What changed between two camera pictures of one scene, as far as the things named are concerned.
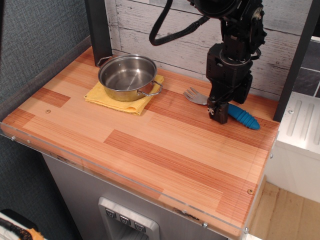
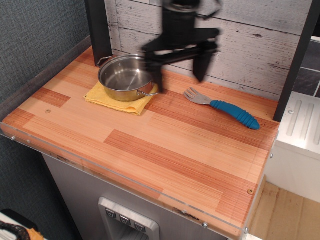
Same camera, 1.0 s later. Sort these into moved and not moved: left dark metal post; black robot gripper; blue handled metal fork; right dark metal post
Moved: black robot gripper
Not moved: right dark metal post; left dark metal post; blue handled metal fork
